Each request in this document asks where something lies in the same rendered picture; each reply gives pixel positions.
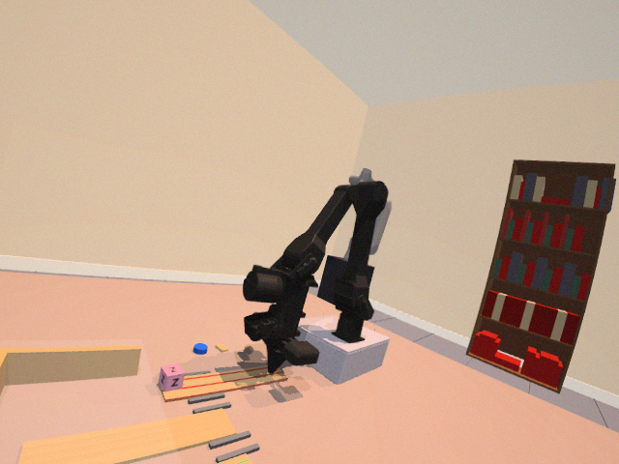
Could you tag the blue short cylinder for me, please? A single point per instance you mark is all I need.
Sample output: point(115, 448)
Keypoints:
point(200, 348)

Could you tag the pink letter cube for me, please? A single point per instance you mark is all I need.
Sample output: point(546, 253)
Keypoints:
point(171, 377)

